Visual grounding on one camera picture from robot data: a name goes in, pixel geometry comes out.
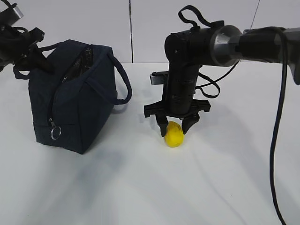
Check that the yellow lemon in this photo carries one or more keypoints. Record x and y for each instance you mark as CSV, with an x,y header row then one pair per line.
x,y
174,136

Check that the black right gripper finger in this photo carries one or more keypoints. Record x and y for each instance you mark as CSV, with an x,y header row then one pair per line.
x,y
162,122
187,121

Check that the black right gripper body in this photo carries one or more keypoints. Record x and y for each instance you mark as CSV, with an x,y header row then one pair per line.
x,y
177,110

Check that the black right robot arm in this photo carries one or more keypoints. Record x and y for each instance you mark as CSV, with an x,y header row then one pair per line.
x,y
223,46

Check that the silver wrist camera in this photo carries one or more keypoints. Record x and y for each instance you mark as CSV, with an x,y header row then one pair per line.
x,y
11,14
159,78

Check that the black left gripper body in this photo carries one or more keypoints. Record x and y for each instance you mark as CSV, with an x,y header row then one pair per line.
x,y
23,42

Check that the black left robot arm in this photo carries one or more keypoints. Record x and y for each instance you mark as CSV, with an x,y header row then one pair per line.
x,y
6,33

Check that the dark navy fabric bag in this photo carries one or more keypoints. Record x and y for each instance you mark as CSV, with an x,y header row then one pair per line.
x,y
71,105

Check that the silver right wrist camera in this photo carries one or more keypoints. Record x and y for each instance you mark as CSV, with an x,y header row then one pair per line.
x,y
159,78

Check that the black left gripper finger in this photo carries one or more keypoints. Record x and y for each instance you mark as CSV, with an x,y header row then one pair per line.
x,y
38,60

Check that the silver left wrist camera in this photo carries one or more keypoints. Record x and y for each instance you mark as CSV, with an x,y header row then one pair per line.
x,y
11,14

